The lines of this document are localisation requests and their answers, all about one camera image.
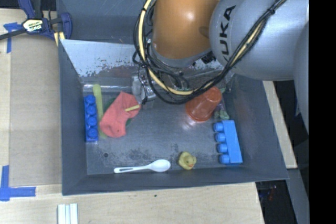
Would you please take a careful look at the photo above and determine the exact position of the orange-red cloth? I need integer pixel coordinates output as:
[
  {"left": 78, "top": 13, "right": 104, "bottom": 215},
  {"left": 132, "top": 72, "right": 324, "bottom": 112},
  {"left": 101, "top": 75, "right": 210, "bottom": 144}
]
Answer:
[{"left": 99, "top": 91, "right": 142, "bottom": 138}]

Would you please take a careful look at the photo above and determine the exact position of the yellow-green flat stick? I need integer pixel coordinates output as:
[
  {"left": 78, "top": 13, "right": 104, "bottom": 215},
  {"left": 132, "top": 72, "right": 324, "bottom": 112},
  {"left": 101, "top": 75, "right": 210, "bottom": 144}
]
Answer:
[{"left": 92, "top": 83, "right": 109, "bottom": 139}]

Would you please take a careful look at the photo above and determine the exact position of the grey metal bin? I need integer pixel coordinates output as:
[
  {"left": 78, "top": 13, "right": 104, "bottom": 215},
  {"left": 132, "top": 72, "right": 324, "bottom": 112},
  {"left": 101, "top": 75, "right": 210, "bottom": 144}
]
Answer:
[{"left": 55, "top": 0, "right": 290, "bottom": 196}]

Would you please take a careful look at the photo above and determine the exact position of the dark blue studded toy block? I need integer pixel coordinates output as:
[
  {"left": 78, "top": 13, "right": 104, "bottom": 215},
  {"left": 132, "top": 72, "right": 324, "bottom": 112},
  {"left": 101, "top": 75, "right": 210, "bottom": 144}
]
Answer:
[{"left": 83, "top": 94, "right": 100, "bottom": 143}]

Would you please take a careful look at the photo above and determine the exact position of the orange translucent plastic cup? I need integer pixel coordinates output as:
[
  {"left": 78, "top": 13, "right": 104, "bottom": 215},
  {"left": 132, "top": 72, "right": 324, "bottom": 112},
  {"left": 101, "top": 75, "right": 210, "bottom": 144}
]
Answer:
[{"left": 185, "top": 86, "right": 223, "bottom": 123}]

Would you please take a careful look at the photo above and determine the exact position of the white plastic spoon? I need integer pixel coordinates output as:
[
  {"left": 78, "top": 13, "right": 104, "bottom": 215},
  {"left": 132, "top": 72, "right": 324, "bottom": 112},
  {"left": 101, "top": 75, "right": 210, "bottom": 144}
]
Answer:
[{"left": 113, "top": 158, "right": 172, "bottom": 174}]

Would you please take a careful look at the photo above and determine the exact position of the small green toy figure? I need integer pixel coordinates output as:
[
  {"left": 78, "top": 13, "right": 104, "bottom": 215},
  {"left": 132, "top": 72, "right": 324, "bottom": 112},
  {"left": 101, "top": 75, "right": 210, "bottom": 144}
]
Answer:
[{"left": 213, "top": 108, "right": 230, "bottom": 121}]

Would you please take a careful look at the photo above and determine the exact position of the yellow rubber duck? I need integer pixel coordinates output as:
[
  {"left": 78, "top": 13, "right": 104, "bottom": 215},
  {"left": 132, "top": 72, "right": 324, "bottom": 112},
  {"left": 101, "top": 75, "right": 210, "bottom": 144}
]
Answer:
[{"left": 177, "top": 151, "right": 197, "bottom": 171}]

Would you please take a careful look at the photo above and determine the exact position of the light blue studded toy block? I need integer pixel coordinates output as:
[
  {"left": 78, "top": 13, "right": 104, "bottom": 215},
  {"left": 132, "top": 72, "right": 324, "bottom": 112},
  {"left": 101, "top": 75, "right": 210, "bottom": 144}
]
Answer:
[{"left": 212, "top": 120, "right": 244, "bottom": 166}]

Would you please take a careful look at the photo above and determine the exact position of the pale wood board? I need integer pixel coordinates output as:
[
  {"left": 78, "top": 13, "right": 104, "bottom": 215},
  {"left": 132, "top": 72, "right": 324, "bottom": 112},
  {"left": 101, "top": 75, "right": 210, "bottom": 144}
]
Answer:
[{"left": 9, "top": 34, "right": 64, "bottom": 187}]

